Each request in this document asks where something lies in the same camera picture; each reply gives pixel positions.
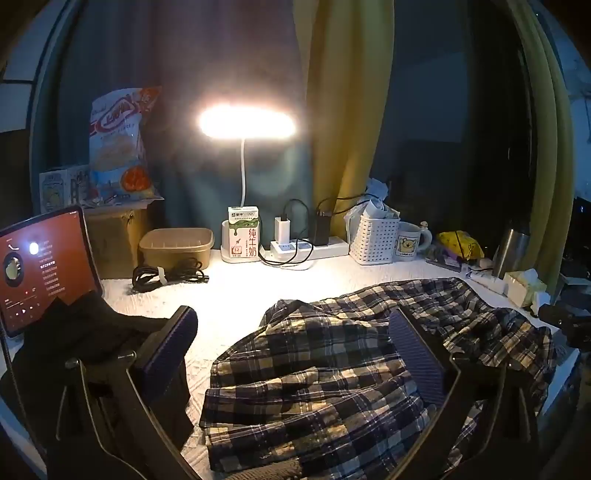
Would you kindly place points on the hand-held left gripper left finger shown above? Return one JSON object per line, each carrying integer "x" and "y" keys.
{"x": 171, "y": 346}

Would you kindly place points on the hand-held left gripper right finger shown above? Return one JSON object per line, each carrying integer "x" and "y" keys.
{"x": 415, "y": 355}

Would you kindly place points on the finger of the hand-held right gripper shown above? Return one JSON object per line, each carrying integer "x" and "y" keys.
{"x": 568, "y": 316}

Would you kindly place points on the plaid pants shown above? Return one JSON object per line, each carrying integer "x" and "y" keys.
{"x": 314, "y": 369}

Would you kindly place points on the white tissue box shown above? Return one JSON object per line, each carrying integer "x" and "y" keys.
{"x": 524, "y": 288}

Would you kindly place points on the steel thermos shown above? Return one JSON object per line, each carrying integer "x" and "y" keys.
{"x": 510, "y": 254}

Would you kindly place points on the white textured table cover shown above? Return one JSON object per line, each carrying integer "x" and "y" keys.
{"x": 240, "y": 295}

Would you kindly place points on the black cloth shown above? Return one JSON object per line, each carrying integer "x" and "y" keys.
{"x": 83, "y": 323}

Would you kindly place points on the white tube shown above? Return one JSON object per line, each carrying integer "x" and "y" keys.
{"x": 485, "y": 279}

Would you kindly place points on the brown plastic food container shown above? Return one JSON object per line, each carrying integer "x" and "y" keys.
{"x": 175, "y": 247}

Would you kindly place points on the white mug with bear print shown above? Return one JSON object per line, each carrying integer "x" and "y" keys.
{"x": 408, "y": 242}

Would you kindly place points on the white plastic basket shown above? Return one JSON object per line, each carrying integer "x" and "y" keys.
{"x": 373, "y": 242}

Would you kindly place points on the brown cardboard box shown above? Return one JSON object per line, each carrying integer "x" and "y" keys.
{"x": 113, "y": 240}

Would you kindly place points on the yellow bag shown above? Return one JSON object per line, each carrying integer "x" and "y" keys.
{"x": 459, "y": 242}

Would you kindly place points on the milk carton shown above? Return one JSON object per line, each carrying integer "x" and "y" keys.
{"x": 244, "y": 233}

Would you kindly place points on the white power strip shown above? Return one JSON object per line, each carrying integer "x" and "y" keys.
{"x": 332, "y": 247}

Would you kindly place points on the tablet with red screen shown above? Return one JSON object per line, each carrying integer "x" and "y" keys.
{"x": 46, "y": 267}

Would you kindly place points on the crumpled white plastic bag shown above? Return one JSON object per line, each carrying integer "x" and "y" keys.
{"x": 376, "y": 203}

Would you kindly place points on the black charger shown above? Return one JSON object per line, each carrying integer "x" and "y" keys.
{"x": 322, "y": 228}

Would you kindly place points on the white charger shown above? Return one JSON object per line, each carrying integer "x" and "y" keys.
{"x": 282, "y": 228}

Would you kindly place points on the narrow yellow curtain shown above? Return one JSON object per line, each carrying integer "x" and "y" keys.
{"x": 551, "y": 138}

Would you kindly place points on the small cartoon printed box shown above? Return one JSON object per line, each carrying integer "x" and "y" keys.
{"x": 62, "y": 189}

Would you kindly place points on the snack chip bag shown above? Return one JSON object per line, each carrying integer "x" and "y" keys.
{"x": 117, "y": 143}

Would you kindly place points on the white desk lamp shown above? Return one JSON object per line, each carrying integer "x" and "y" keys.
{"x": 244, "y": 122}

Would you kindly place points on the wide yellow curtain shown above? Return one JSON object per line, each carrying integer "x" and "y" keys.
{"x": 346, "y": 115}

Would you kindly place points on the teal curtain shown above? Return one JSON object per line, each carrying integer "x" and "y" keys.
{"x": 184, "y": 69}

